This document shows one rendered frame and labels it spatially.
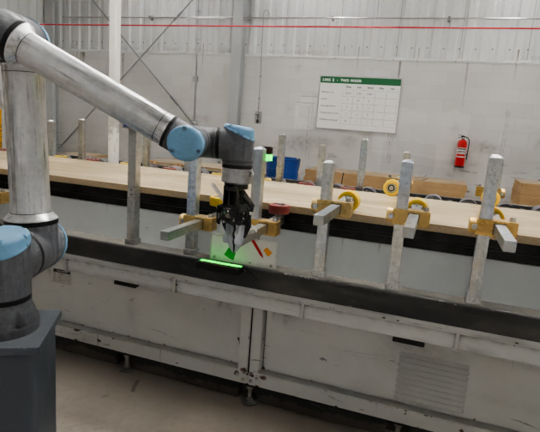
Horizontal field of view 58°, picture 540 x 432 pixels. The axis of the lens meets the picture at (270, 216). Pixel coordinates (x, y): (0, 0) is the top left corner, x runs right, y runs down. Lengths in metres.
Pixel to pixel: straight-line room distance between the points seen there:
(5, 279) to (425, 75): 8.01
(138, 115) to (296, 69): 8.02
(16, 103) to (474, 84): 7.89
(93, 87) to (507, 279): 1.45
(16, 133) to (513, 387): 1.85
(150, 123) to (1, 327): 0.66
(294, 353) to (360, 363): 0.27
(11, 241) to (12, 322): 0.22
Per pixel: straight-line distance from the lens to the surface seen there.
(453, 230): 1.83
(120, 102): 1.31
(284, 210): 1.83
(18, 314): 1.49
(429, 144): 8.78
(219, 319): 2.19
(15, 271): 1.45
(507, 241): 1.38
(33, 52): 1.40
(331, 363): 2.09
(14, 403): 1.53
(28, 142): 1.56
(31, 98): 1.56
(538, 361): 1.79
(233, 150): 1.39
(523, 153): 8.86
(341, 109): 8.95
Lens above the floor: 1.21
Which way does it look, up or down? 11 degrees down
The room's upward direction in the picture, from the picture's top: 4 degrees clockwise
